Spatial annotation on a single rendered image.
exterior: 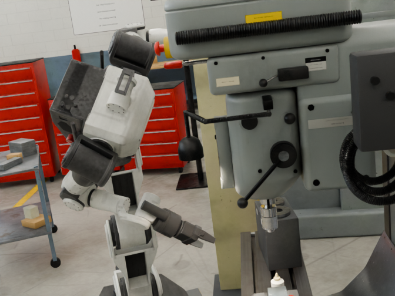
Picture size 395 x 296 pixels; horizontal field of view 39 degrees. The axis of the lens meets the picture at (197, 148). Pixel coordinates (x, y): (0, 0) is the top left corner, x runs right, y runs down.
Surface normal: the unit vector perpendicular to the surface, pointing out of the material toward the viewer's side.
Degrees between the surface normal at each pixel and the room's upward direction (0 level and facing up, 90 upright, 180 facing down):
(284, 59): 90
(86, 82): 58
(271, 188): 118
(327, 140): 90
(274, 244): 90
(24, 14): 90
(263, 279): 0
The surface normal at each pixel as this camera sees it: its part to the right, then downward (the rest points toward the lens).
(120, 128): 0.14, -0.33
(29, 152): 0.76, 0.07
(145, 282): 0.00, -0.75
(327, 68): -0.07, 0.26
